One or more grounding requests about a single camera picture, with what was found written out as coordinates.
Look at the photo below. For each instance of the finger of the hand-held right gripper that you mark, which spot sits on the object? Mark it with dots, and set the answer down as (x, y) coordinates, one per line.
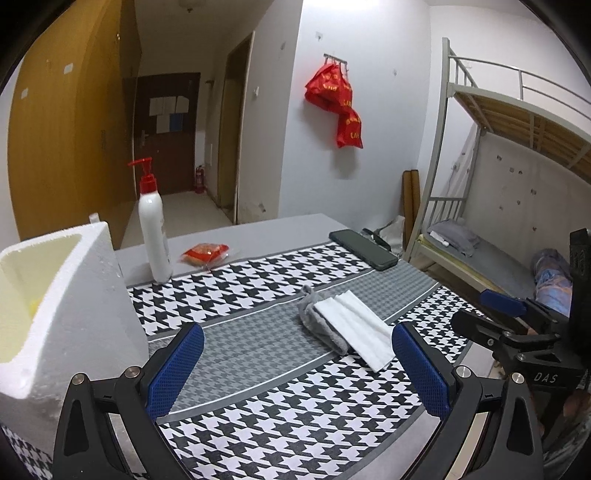
(503, 302)
(475, 325)

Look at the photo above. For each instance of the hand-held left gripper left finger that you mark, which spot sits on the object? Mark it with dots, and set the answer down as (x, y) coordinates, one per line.
(178, 369)

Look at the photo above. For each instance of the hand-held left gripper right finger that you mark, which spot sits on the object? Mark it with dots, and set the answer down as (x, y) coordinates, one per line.
(420, 364)

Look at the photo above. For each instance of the white cloth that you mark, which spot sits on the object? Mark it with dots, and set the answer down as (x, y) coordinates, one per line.
(355, 327)

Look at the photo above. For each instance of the white foam box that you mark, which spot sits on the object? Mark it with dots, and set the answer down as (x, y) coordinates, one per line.
(83, 323)

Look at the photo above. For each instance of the grey cloth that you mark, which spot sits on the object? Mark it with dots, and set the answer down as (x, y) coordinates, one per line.
(311, 321)

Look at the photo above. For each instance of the person's right forearm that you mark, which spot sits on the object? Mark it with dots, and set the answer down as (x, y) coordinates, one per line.
(568, 438)

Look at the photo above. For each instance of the grey bed sheet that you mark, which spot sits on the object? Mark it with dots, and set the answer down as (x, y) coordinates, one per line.
(503, 267)

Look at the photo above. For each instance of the patterned blanket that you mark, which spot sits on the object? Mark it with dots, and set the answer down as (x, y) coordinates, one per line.
(551, 281)

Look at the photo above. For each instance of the grey folded blanket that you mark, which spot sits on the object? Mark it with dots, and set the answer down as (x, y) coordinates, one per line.
(455, 235)

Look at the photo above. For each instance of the small white tube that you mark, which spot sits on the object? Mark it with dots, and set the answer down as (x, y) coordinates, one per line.
(441, 237)

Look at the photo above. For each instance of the houndstooth table cloth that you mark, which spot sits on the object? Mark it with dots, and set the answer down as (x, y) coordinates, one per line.
(258, 300)

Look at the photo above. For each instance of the red snack packet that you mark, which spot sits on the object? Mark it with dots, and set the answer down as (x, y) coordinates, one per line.
(203, 254)

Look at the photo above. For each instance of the white plastic bag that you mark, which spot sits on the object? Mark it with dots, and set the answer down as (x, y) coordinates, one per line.
(392, 233)

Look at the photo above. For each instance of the black smartphone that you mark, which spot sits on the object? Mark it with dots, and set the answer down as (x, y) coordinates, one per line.
(364, 249)

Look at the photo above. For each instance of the wooden boards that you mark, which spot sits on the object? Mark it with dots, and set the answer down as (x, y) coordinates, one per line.
(410, 207)

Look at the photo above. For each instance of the white red pump bottle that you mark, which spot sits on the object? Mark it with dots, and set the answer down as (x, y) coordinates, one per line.
(154, 230)

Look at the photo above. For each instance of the metal bunk bed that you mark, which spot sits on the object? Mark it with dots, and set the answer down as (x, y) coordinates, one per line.
(508, 115)

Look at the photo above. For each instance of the red fire extinguisher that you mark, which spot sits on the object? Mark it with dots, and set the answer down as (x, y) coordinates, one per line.
(199, 181)

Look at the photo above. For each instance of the dark brown door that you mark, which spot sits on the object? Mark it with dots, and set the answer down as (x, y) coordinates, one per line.
(184, 152)

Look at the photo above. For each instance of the red plastic bag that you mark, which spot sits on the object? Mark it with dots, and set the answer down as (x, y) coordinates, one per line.
(350, 129)
(325, 87)

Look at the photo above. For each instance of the wooden side door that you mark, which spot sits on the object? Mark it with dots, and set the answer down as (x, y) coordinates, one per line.
(235, 138)

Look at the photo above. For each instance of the white paper sheet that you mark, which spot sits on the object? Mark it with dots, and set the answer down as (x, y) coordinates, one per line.
(155, 106)
(182, 104)
(163, 123)
(169, 105)

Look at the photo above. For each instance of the blue paper sheet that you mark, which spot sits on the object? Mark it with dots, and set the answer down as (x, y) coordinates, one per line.
(176, 122)

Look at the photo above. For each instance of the wooden wardrobe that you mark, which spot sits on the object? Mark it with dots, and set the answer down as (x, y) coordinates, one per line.
(69, 138)

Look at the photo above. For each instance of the metal wall hook rack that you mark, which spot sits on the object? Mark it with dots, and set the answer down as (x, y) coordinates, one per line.
(336, 60)

